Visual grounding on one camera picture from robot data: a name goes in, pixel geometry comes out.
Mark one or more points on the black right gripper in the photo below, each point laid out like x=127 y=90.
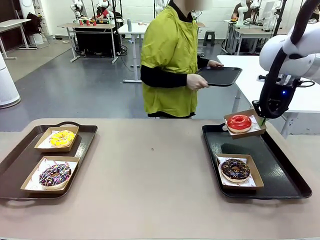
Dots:
x=280 y=97

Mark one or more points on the smiley print paper liner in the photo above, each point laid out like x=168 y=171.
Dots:
x=33 y=183
x=250 y=183
x=46 y=146
x=255 y=126

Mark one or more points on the kraft paper food box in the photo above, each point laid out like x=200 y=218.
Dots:
x=55 y=150
x=256 y=172
x=42 y=191
x=246 y=136

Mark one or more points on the red glazed donut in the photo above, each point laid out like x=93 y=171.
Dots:
x=232 y=126

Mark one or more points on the small black serving tray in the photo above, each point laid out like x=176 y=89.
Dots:
x=222 y=76

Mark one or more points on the chocolate glazed donut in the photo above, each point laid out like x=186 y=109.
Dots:
x=226 y=172

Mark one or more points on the yellow sprinkled donut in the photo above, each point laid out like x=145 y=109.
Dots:
x=56 y=140

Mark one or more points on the chocolate donut with rainbow sprinkles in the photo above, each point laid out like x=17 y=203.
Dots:
x=47 y=180

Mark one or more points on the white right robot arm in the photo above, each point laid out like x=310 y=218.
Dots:
x=272 y=50

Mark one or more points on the person's right forearm black sleeve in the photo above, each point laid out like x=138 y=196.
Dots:
x=162 y=78

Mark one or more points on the person's left forearm black sleeve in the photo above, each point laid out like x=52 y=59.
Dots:
x=203 y=62

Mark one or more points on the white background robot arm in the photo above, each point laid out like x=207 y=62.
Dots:
x=160 y=6
x=76 y=7
x=242 y=13

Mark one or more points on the large black serving tray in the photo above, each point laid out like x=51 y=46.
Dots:
x=275 y=165

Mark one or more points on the brown plastic serving tray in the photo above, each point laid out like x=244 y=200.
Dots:
x=85 y=140

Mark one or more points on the person's left hand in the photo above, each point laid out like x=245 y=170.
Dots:
x=214 y=63

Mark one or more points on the person's right hand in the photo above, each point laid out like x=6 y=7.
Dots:
x=196 y=82

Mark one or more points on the large white table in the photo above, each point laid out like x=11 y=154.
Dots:
x=250 y=67

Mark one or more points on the white background workbench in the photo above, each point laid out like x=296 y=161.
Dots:
x=250 y=31

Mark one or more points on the grey plastic step stool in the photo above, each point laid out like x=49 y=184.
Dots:
x=209 y=37

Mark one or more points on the black tripod stand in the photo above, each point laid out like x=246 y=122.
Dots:
x=278 y=20

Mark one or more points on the seated person in brown top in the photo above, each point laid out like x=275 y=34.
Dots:
x=243 y=5

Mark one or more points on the person in yellow-green jacket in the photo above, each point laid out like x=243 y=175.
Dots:
x=170 y=50

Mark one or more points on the white height-adjustable desk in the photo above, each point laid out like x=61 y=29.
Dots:
x=132 y=27

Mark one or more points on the grey drink bottle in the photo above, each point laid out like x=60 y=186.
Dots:
x=129 y=25

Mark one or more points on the wooden top workbench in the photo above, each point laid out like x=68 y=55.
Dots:
x=85 y=25

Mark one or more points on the black office chair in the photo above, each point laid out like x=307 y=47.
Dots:
x=32 y=23

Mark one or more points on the white cylindrical appliance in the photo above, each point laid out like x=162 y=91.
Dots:
x=6 y=85

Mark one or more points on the grey desk with metal legs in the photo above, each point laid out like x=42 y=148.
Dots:
x=12 y=23

